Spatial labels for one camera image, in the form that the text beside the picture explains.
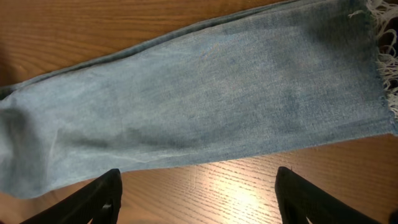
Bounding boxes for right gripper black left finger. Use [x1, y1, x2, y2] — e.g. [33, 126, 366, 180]
[21, 169, 123, 224]

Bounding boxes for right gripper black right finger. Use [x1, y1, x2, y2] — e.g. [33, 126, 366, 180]
[275, 167, 378, 224]

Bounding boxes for light blue denim jeans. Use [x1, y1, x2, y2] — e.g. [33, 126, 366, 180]
[1, 0, 397, 198]

